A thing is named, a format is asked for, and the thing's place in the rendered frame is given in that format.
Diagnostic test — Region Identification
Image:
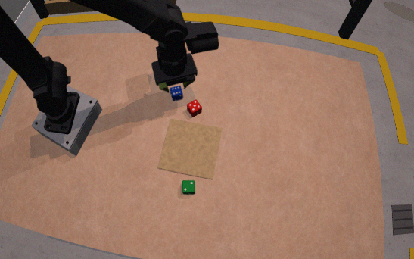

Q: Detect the red die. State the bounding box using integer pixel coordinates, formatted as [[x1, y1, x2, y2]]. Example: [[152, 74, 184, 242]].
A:
[[187, 100, 202, 117]]

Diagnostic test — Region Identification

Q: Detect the tan flat mat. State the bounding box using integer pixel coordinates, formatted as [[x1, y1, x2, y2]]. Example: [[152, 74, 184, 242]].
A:
[[158, 119, 223, 179]]

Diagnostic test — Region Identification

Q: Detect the blue die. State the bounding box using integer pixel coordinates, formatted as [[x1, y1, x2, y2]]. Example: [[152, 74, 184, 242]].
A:
[[170, 86, 183, 101]]

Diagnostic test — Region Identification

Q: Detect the green die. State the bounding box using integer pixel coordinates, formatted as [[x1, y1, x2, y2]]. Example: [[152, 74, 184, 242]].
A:
[[182, 180, 195, 195]]

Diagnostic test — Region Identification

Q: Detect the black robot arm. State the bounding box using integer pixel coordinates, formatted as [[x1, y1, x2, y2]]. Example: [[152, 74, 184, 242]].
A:
[[0, 0, 219, 134]]

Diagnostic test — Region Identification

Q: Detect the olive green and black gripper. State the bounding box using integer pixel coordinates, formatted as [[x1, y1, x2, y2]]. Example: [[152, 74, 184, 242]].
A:
[[151, 53, 198, 92]]

